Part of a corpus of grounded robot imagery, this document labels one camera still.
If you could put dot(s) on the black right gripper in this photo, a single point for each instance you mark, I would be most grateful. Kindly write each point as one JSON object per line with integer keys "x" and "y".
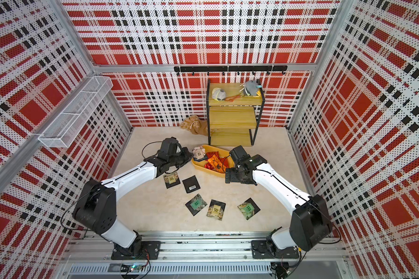
{"x": 233, "y": 178}

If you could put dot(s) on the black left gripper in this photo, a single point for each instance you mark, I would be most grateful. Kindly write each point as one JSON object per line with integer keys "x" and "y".
{"x": 188, "y": 155}

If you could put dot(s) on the red foil tea bag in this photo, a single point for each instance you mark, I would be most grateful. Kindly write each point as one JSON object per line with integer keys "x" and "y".
{"x": 225, "y": 162}

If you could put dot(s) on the orange foil tea bag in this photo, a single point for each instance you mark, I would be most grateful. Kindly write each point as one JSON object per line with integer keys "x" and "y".
{"x": 215, "y": 165}

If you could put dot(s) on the dark oolong tea bag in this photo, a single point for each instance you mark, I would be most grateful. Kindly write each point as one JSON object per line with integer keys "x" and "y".
{"x": 171, "y": 180}

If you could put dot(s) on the illustrated tea bag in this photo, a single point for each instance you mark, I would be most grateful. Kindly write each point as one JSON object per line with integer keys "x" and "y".
{"x": 199, "y": 154}

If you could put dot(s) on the dark tea bag barcode side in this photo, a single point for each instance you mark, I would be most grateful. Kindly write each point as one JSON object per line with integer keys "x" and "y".
{"x": 191, "y": 184}

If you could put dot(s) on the green yellow tea bag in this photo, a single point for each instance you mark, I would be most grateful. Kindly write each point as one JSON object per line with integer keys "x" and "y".
{"x": 248, "y": 208}

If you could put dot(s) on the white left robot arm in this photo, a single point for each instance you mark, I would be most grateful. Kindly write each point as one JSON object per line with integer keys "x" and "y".
{"x": 96, "y": 208}

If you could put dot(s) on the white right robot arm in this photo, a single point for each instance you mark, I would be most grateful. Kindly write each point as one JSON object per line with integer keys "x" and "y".
{"x": 310, "y": 222}

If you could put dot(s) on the yellow plastic storage box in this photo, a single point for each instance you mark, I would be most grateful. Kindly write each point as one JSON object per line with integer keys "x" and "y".
{"x": 223, "y": 153}

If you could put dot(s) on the yellow label tea bag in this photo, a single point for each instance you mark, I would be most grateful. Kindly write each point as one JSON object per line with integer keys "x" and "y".
{"x": 216, "y": 210}

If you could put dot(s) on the green label tea bag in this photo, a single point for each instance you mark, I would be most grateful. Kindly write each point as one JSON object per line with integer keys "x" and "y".
{"x": 196, "y": 204}

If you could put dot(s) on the orange scissors on shelf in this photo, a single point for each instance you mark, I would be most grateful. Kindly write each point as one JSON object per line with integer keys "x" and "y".
{"x": 232, "y": 98}

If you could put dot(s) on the white toy on shelf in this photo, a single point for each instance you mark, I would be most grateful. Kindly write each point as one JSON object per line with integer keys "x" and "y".
{"x": 218, "y": 94}

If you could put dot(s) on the green circuit board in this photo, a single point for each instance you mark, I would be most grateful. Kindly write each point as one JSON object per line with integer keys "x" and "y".
{"x": 131, "y": 268}

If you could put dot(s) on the wooden black-frame shelf rack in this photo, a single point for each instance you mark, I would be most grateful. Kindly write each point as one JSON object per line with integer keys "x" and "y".
{"x": 233, "y": 123}

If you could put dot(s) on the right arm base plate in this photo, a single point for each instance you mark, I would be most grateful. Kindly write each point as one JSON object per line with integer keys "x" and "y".
{"x": 266, "y": 249}

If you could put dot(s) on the black wall hook rail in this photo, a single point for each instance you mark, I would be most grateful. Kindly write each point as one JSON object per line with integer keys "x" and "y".
{"x": 213, "y": 69}

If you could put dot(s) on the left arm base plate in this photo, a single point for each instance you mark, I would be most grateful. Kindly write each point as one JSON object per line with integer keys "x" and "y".
{"x": 137, "y": 251}

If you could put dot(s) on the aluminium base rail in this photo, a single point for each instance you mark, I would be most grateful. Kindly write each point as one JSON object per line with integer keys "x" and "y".
{"x": 213, "y": 254}

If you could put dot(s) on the white wire mesh basket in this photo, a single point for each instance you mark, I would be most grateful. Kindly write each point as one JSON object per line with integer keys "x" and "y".
{"x": 63, "y": 130}

